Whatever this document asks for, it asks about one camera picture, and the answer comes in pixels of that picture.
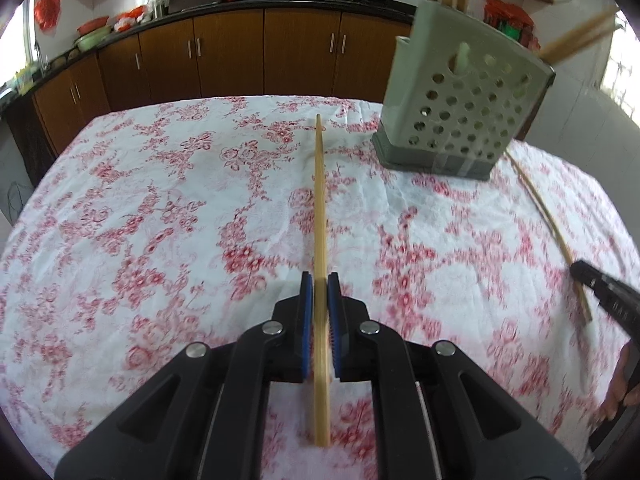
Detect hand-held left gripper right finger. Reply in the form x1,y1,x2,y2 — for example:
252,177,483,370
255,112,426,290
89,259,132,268
327,271,583,480

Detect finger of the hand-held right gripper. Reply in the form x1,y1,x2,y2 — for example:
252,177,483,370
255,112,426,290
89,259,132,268
570,259,640,346

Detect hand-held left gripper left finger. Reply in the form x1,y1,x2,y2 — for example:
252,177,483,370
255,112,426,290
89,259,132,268
54,271,315,480

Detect grey perforated utensil holder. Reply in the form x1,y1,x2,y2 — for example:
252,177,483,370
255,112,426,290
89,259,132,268
371,0,557,182

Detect person's right hand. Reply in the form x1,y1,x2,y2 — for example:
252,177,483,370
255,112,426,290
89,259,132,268
597,341,635,422

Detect red floral tablecloth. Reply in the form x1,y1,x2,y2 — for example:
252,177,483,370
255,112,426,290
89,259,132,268
0,95,640,476

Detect bright window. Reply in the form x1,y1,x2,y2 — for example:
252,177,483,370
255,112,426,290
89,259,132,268
602,7,640,121
0,5,41,91

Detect wooden lower kitchen cabinets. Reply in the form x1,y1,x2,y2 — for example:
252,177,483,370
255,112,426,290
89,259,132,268
30,7,418,131

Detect red packages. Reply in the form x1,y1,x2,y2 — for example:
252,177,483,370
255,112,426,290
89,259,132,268
482,0,541,53

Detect black kitchen countertop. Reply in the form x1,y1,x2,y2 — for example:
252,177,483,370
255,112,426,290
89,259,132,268
0,0,418,111

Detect red and white bag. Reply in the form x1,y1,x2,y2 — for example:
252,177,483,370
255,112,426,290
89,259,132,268
114,5,152,32

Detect red hanging bag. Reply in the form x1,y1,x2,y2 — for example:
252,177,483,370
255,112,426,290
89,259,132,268
34,0,63,36

